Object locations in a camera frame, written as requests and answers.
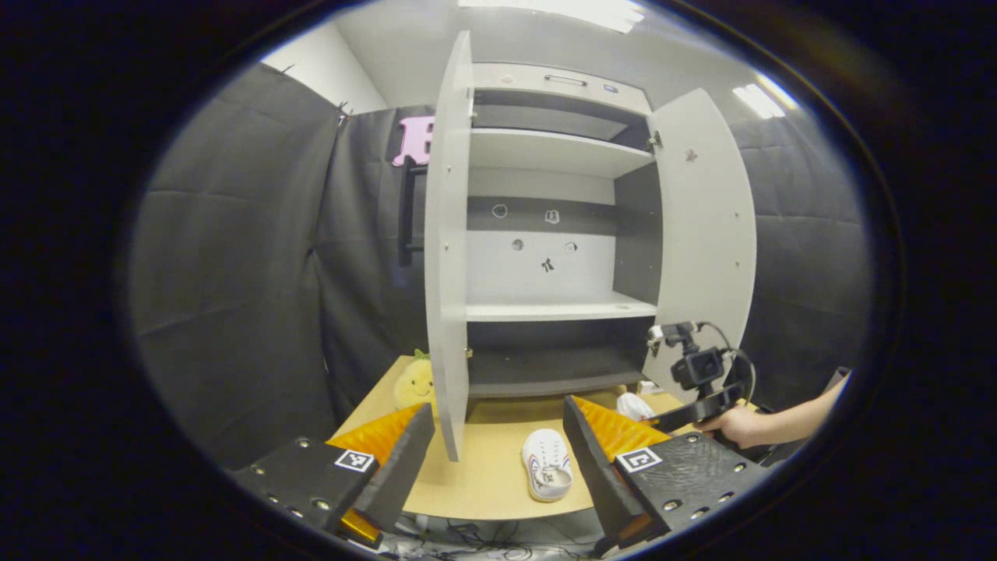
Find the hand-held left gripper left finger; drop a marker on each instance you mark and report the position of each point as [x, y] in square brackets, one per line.
[401, 475]

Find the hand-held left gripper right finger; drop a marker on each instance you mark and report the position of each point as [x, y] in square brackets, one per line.
[596, 475]

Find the white canvas shoe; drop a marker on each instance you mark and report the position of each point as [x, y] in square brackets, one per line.
[632, 405]
[545, 456]

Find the grey shoe cabinet door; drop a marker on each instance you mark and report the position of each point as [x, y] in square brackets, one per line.
[448, 273]
[709, 234]

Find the grey shoe cabinet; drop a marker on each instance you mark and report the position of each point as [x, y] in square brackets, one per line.
[545, 148]

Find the metal door hinge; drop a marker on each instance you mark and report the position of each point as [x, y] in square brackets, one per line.
[654, 140]

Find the small white blue box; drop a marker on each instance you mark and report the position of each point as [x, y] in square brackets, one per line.
[648, 387]

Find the yellow plush toy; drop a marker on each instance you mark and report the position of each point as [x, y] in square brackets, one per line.
[413, 386]

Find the small ceiling light panel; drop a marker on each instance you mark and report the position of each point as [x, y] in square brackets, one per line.
[759, 100]

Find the large ceiling light panel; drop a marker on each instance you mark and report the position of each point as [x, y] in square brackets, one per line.
[561, 9]

